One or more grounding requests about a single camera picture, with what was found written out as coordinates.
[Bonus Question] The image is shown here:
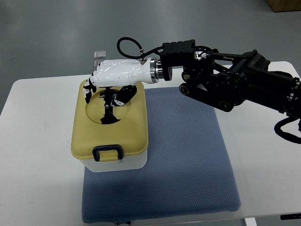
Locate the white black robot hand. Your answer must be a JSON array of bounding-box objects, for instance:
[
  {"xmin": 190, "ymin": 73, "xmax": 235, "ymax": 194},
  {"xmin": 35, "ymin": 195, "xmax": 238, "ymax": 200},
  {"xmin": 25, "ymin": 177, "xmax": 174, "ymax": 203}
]
[{"xmin": 83, "ymin": 57, "xmax": 163, "ymax": 106}]

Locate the yellow box lid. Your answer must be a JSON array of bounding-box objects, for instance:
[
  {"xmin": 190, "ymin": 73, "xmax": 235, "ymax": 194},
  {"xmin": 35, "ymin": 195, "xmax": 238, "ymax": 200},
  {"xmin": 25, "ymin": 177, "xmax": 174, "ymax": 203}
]
[{"xmin": 71, "ymin": 81, "xmax": 149, "ymax": 161}]

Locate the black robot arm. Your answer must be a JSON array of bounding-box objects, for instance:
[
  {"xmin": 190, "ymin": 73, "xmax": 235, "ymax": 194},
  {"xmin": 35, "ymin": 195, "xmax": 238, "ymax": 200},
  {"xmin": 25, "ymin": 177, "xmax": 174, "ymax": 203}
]
[{"xmin": 156, "ymin": 40, "xmax": 301, "ymax": 144}]

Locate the white storage box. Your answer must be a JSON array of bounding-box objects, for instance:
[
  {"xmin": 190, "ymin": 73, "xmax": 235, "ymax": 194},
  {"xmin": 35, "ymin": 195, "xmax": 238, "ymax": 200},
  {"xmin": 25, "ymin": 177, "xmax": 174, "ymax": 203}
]
[{"xmin": 80, "ymin": 149, "xmax": 148, "ymax": 172}]

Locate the brown cardboard box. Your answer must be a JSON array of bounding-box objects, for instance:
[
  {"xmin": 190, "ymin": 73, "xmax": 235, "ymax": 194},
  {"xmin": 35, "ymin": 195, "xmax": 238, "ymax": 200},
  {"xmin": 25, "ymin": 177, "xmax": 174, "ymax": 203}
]
[{"xmin": 266, "ymin": 0, "xmax": 301, "ymax": 12}]

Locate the lower metal floor plate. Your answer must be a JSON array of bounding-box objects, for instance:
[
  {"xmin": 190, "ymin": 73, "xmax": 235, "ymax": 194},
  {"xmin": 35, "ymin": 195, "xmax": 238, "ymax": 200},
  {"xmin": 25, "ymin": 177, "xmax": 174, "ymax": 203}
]
[{"xmin": 94, "ymin": 60, "xmax": 102, "ymax": 68}]

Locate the metal floor plate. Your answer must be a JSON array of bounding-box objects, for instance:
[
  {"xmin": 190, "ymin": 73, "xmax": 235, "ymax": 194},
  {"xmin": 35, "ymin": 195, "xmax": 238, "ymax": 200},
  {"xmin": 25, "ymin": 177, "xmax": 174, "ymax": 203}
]
[
  {"xmin": 94, "ymin": 50, "xmax": 106, "ymax": 59},
  {"xmin": 94, "ymin": 60, "xmax": 102, "ymax": 68}
]

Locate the upper metal floor plate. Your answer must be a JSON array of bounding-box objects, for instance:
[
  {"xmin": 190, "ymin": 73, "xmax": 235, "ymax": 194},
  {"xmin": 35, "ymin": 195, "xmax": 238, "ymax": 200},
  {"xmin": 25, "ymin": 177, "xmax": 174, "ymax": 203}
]
[{"xmin": 94, "ymin": 50, "xmax": 106, "ymax": 59}]

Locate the blue padded mat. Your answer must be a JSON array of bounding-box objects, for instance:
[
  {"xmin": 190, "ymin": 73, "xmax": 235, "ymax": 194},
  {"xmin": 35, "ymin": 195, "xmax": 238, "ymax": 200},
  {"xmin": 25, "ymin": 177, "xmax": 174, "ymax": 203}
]
[{"xmin": 82, "ymin": 87, "xmax": 241, "ymax": 223}]

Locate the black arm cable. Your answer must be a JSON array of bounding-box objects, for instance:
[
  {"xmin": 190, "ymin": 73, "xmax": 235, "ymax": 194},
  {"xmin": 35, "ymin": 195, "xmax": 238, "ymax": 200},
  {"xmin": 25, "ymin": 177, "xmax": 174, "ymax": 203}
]
[{"xmin": 117, "ymin": 37, "xmax": 165, "ymax": 62}]

